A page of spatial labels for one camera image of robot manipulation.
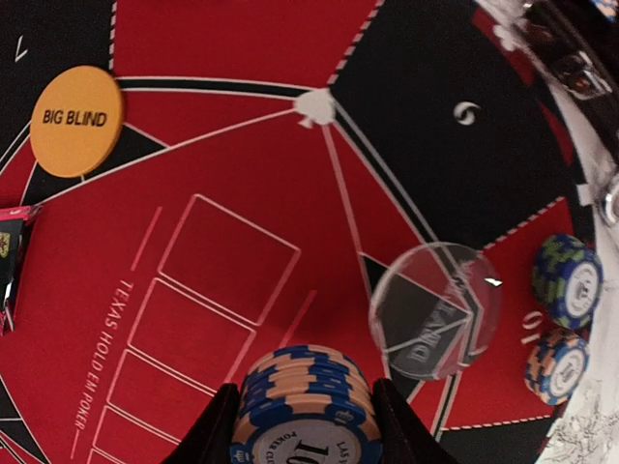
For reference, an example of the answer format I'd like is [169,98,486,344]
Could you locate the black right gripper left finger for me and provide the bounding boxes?
[162,383,241,464]

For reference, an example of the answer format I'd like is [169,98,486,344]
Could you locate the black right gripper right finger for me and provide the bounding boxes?
[371,378,457,464]

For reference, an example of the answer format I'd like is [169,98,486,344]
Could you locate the clear acrylic dealer button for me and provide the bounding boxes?
[368,242,503,381]

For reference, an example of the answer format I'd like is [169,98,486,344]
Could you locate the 50 chips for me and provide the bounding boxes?
[531,234,604,331]

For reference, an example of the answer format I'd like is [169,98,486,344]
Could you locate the black triangular all-in marker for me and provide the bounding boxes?
[1,205,43,335]

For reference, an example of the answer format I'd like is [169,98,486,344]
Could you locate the orange big blind button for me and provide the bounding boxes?
[30,66,125,179]

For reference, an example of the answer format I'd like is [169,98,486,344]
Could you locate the round red black poker mat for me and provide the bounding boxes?
[1,1,595,463]

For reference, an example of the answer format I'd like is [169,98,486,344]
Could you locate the black chip carrying case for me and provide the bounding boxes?
[473,0,619,228]

